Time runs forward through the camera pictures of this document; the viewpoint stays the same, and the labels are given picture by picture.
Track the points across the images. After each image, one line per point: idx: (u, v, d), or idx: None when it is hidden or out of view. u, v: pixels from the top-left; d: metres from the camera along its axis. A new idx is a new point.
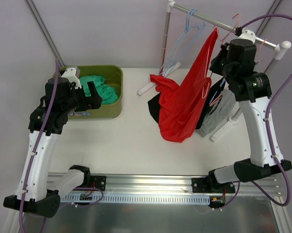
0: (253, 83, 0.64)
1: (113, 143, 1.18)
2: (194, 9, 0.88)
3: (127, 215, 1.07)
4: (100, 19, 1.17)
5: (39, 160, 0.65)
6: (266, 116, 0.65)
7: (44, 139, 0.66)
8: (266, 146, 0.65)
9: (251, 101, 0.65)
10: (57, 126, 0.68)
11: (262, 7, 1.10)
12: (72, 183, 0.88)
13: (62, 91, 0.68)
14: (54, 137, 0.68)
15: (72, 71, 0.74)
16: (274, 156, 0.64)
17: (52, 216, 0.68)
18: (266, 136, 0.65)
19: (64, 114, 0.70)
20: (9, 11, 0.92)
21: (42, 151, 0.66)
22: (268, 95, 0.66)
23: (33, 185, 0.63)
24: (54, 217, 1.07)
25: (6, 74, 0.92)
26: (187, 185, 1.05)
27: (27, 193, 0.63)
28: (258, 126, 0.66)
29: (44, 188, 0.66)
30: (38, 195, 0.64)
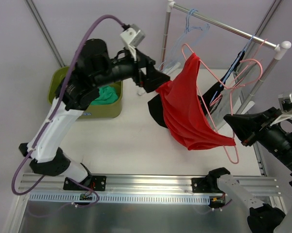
0: None
1: (113, 143, 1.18)
2: (194, 9, 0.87)
3: (127, 215, 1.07)
4: (99, 19, 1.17)
5: (52, 129, 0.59)
6: None
7: (62, 112, 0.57)
8: None
9: None
10: (78, 104, 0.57)
11: (261, 7, 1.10)
12: (77, 173, 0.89)
13: (95, 65, 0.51)
14: (74, 112, 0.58)
15: (129, 37, 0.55)
16: None
17: (56, 175, 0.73)
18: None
19: (92, 91, 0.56)
20: (9, 10, 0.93)
21: (58, 122, 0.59)
22: None
23: (40, 149, 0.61)
24: (54, 217, 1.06)
25: (6, 73, 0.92)
26: (187, 185, 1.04)
27: (34, 152, 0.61)
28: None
29: (51, 152, 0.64)
30: (42, 159, 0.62)
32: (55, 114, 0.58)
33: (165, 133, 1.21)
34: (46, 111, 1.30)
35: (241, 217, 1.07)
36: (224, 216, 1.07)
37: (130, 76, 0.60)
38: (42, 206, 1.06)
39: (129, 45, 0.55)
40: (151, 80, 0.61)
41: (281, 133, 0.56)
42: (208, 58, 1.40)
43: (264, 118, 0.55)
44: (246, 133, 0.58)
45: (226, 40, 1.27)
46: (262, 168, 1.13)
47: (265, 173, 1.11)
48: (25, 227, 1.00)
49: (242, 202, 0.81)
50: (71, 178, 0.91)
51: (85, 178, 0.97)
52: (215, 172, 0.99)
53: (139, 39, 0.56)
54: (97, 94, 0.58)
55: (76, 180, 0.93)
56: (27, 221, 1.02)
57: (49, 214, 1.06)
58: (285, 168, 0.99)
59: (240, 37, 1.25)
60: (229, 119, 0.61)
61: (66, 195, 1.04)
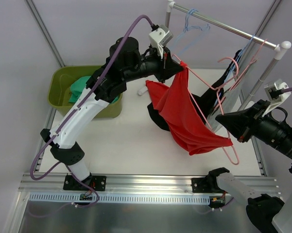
0: None
1: (113, 143, 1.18)
2: (194, 9, 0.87)
3: (127, 216, 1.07)
4: (99, 20, 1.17)
5: (78, 116, 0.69)
6: None
7: (91, 101, 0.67)
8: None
9: None
10: (108, 95, 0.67)
11: (261, 8, 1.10)
12: (80, 169, 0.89)
13: (127, 60, 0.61)
14: (102, 103, 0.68)
15: (159, 36, 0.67)
16: None
17: (72, 164, 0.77)
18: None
19: (121, 84, 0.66)
20: (9, 10, 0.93)
21: (85, 110, 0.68)
22: None
23: (63, 134, 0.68)
24: (54, 217, 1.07)
25: (6, 73, 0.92)
26: (187, 185, 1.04)
27: (57, 137, 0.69)
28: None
29: (71, 141, 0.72)
30: (63, 144, 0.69)
32: (83, 103, 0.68)
33: (165, 133, 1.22)
34: (46, 110, 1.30)
35: (241, 217, 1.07)
36: (224, 216, 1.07)
37: (154, 72, 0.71)
38: (42, 206, 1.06)
39: (158, 44, 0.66)
40: (167, 70, 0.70)
41: (274, 123, 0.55)
42: (208, 58, 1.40)
43: (255, 110, 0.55)
44: (240, 129, 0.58)
45: (226, 40, 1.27)
46: (262, 168, 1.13)
47: (265, 173, 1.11)
48: (25, 227, 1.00)
49: (244, 196, 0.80)
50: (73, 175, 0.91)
51: (85, 178, 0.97)
52: (215, 171, 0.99)
53: (168, 38, 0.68)
54: (125, 88, 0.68)
55: (77, 178, 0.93)
56: (27, 221, 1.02)
57: (49, 214, 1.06)
58: (285, 168, 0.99)
59: (239, 37, 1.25)
60: (222, 118, 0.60)
61: (66, 195, 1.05)
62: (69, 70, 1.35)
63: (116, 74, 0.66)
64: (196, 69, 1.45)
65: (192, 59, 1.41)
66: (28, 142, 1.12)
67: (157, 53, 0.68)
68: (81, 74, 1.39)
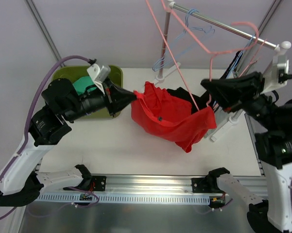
0: (283, 149, 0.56)
1: (113, 143, 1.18)
2: (194, 9, 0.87)
3: (127, 215, 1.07)
4: (99, 20, 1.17)
5: (20, 162, 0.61)
6: None
7: (31, 147, 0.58)
8: (288, 212, 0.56)
9: (277, 168, 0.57)
10: (48, 138, 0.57)
11: (262, 8, 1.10)
12: (65, 183, 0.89)
13: (63, 103, 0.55)
14: (44, 146, 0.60)
15: (94, 73, 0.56)
16: None
17: (22, 205, 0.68)
18: (290, 202, 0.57)
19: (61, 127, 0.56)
20: (9, 10, 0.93)
21: (26, 156, 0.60)
22: None
23: (7, 181, 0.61)
24: (54, 217, 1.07)
25: (5, 73, 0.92)
26: (187, 185, 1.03)
27: (0, 185, 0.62)
28: (281, 193, 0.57)
29: (19, 185, 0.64)
30: (8, 191, 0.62)
32: (24, 149, 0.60)
33: None
34: None
35: (241, 217, 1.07)
36: (223, 216, 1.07)
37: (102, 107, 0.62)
38: (42, 206, 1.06)
39: (95, 82, 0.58)
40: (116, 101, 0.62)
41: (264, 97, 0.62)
42: (208, 58, 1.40)
43: (249, 87, 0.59)
44: (226, 100, 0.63)
45: (226, 40, 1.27)
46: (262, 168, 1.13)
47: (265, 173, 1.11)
48: (25, 227, 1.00)
49: (240, 198, 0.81)
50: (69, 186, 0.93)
51: (81, 182, 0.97)
52: (215, 171, 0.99)
53: (105, 74, 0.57)
54: (70, 128, 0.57)
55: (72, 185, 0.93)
56: (27, 222, 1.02)
57: (48, 215, 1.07)
58: None
59: (240, 37, 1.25)
60: (209, 87, 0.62)
61: (66, 195, 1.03)
62: (69, 70, 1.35)
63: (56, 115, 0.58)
64: (196, 70, 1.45)
65: (192, 59, 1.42)
66: None
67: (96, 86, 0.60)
68: (80, 74, 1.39)
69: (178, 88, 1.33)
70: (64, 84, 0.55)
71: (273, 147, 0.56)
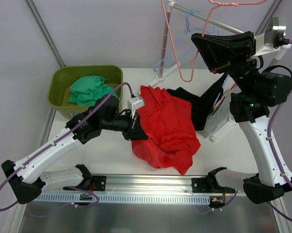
0: (251, 105, 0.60)
1: (114, 143, 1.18)
2: (194, 9, 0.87)
3: (127, 216, 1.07)
4: (99, 20, 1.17)
5: (52, 151, 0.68)
6: (268, 135, 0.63)
7: (69, 139, 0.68)
8: (274, 166, 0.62)
9: (251, 122, 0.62)
10: (85, 136, 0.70)
11: (262, 8, 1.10)
12: (65, 182, 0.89)
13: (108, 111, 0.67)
14: (77, 143, 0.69)
15: (135, 101, 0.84)
16: (283, 174, 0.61)
17: (24, 203, 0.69)
18: (271, 153, 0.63)
19: (98, 130, 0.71)
20: (9, 10, 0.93)
21: (60, 146, 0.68)
22: (266, 114, 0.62)
23: (32, 167, 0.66)
24: (54, 217, 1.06)
25: (5, 74, 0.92)
26: (187, 185, 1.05)
27: (23, 170, 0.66)
28: (261, 145, 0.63)
29: (37, 175, 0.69)
30: (28, 178, 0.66)
32: (60, 140, 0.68)
33: None
34: (46, 110, 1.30)
35: (241, 217, 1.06)
36: (223, 216, 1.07)
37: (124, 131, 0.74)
38: (42, 206, 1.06)
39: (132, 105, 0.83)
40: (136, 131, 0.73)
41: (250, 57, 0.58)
42: None
43: (245, 51, 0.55)
44: (215, 60, 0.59)
45: None
46: None
47: None
48: (25, 227, 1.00)
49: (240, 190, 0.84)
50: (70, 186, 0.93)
51: (81, 182, 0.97)
52: (214, 171, 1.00)
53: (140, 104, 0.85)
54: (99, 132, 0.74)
55: (72, 185, 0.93)
56: (27, 221, 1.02)
57: (49, 215, 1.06)
58: None
59: None
60: (199, 42, 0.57)
61: (66, 195, 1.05)
62: (69, 70, 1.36)
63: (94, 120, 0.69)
64: (196, 70, 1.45)
65: (192, 59, 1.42)
66: (28, 141, 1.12)
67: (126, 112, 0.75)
68: (81, 74, 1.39)
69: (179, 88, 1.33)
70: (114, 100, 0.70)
71: (245, 107, 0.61)
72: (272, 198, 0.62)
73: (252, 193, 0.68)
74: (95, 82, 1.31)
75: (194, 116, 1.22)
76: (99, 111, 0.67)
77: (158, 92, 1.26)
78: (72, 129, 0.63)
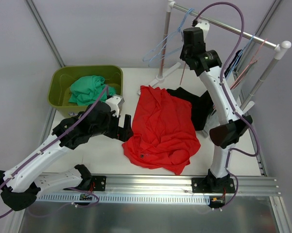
0: (205, 57, 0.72)
1: (114, 143, 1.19)
2: (192, 8, 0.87)
3: (126, 216, 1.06)
4: (99, 20, 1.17)
5: (39, 160, 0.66)
6: (221, 81, 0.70)
7: (55, 147, 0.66)
8: (227, 105, 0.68)
9: (206, 71, 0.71)
10: (73, 142, 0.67)
11: (262, 8, 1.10)
12: (64, 184, 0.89)
13: (99, 117, 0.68)
14: (66, 149, 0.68)
15: (116, 101, 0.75)
16: (235, 111, 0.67)
17: (20, 209, 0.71)
18: (225, 96, 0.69)
19: (87, 136, 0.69)
20: (9, 10, 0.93)
21: (47, 155, 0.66)
22: (220, 64, 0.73)
23: (20, 177, 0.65)
24: (53, 217, 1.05)
25: (5, 74, 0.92)
26: (187, 185, 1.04)
27: (11, 180, 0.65)
28: (216, 91, 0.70)
29: (28, 183, 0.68)
30: (18, 188, 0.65)
32: (46, 148, 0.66)
33: None
34: (46, 110, 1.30)
35: (242, 217, 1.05)
36: (224, 216, 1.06)
37: (109, 131, 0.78)
38: (42, 206, 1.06)
39: (114, 105, 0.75)
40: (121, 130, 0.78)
41: None
42: None
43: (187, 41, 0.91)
44: None
45: (226, 40, 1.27)
46: (262, 168, 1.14)
47: (265, 173, 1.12)
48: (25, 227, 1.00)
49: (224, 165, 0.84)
50: (70, 187, 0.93)
51: (81, 183, 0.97)
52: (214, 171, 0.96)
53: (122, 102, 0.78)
54: (87, 139, 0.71)
55: (72, 186, 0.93)
56: (27, 221, 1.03)
57: (48, 214, 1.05)
58: (285, 168, 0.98)
59: (240, 38, 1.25)
60: None
61: (66, 195, 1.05)
62: (69, 70, 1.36)
63: (83, 124, 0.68)
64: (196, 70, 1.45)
65: None
66: (29, 141, 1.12)
67: (112, 114, 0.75)
68: (81, 74, 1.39)
69: (178, 89, 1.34)
70: (105, 107, 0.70)
71: (196, 56, 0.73)
72: (228, 132, 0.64)
73: (213, 134, 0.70)
74: (95, 82, 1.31)
75: (194, 116, 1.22)
76: (89, 116, 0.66)
77: (158, 92, 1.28)
78: (60, 136, 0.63)
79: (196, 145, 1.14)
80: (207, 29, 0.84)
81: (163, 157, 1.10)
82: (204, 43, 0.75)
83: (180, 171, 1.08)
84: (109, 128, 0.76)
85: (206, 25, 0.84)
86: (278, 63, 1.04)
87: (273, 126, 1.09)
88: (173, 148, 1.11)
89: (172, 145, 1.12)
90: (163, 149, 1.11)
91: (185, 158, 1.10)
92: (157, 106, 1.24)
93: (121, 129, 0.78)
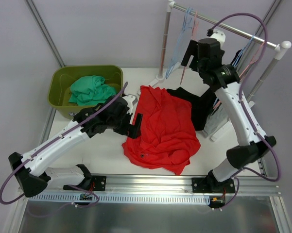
0: (222, 72, 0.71)
1: (114, 143, 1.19)
2: (191, 8, 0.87)
3: (126, 216, 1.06)
4: (99, 20, 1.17)
5: (60, 144, 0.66)
6: (240, 98, 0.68)
7: (76, 132, 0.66)
8: (248, 125, 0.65)
9: (224, 87, 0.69)
10: (93, 130, 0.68)
11: (262, 8, 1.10)
12: (69, 180, 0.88)
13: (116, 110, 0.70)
14: (85, 136, 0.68)
15: (131, 99, 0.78)
16: (257, 132, 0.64)
17: (29, 196, 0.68)
18: (245, 114, 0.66)
19: (104, 125, 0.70)
20: (8, 9, 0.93)
21: (67, 139, 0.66)
22: (237, 80, 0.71)
23: (39, 159, 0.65)
24: (53, 217, 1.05)
25: (5, 74, 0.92)
26: (187, 185, 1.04)
27: (30, 161, 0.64)
28: (234, 108, 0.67)
29: (44, 167, 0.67)
30: (35, 170, 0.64)
32: (68, 132, 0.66)
33: None
34: (46, 110, 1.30)
35: (242, 217, 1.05)
36: (224, 216, 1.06)
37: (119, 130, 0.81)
38: (42, 206, 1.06)
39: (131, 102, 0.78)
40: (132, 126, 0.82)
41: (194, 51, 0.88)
42: None
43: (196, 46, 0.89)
44: None
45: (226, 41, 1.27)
46: (262, 168, 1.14)
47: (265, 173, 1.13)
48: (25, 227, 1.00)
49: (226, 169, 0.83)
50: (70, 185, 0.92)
51: (81, 182, 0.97)
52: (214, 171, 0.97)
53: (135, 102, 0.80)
54: (104, 128, 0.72)
55: (73, 184, 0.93)
56: (27, 221, 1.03)
57: (49, 215, 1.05)
58: (285, 168, 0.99)
59: (240, 38, 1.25)
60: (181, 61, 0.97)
61: (66, 195, 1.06)
62: (69, 70, 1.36)
63: (102, 114, 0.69)
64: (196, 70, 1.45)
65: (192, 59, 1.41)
66: (28, 141, 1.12)
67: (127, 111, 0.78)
68: (81, 74, 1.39)
69: (178, 89, 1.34)
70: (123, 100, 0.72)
71: (213, 71, 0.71)
72: (250, 155, 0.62)
73: (232, 156, 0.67)
74: (95, 82, 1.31)
75: (193, 116, 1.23)
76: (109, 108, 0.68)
77: (158, 92, 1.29)
78: (82, 122, 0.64)
79: (196, 145, 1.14)
80: (223, 41, 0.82)
81: (162, 156, 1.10)
82: (220, 57, 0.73)
83: (181, 171, 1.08)
84: (121, 124, 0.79)
85: (221, 36, 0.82)
86: (278, 63, 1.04)
87: (273, 127, 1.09)
88: (176, 146, 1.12)
89: (172, 145, 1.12)
90: (163, 149, 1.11)
91: (187, 156, 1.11)
92: (159, 104, 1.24)
93: (132, 126, 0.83)
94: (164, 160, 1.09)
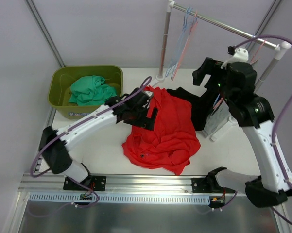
0: (255, 108, 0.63)
1: (114, 143, 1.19)
2: (191, 8, 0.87)
3: (126, 216, 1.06)
4: (99, 20, 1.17)
5: (93, 123, 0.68)
6: (273, 141, 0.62)
7: (109, 114, 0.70)
8: (278, 171, 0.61)
9: (256, 127, 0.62)
10: (120, 116, 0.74)
11: (262, 8, 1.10)
12: (75, 174, 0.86)
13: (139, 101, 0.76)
14: (113, 120, 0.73)
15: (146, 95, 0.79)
16: (288, 180, 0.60)
17: (55, 171, 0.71)
18: (277, 160, 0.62)
19: (128, 112, 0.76)
20: (8, 10, 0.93)
21: (100, 120, 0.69)
22: (271, 119, 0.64)
23: (74, 134, 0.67)
24: (53, 217, 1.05)
25: (6, 74, 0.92)
26: (187, 185, 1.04)
27: (65, 135, 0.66)
28: (266, 151, 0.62)
29: (75, 143, 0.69)
30: (70, 143, 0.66)
32: (102, 113, 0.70)
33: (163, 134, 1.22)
34: (46, 110, 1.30)
35: (242, 217, 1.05)
36: (224, 216, 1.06)
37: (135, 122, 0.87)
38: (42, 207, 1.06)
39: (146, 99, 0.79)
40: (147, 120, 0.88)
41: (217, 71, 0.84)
42: None
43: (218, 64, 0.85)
44: (210, 82, 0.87)
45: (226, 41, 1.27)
46: None
47: None
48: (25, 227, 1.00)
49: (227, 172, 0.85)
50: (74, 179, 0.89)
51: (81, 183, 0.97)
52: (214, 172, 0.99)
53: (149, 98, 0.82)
54: (128, 116, 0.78)
55: (76, 179, 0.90)
56: (27, 221, 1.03)
57: (49, 215, 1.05)
58: None
59: (240, 38, 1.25)
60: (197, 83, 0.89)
61: (66, 195, 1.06)
62: (69, 70, 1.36)
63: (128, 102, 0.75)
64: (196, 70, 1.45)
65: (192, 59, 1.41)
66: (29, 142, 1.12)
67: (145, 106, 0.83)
68: (81, 74, 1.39)
69: (178, 89, 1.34)
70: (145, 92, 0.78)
71: (246, 106, 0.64)
72: (276, 203, 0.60)
73: (255, 196, 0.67)
74: (95, 82, 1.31)
75: (194, 116, 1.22)
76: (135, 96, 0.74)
77: (158, 92, 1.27)
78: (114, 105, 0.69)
79: (196, 145, 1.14)
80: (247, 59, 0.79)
81: (162, 156, 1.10)
82: (254, 87, 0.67)
83: (180, 170, 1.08)
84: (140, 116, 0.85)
85: (245, 54, 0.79)
86: (279, 63, 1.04)
87: None
88: (177, 145, 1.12)
89: (172, 145, 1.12)
90: (163, 149, 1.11)
91: (186, 156, 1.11)
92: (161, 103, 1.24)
93: (149, 120, 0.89)
94: (163, 160, 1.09)
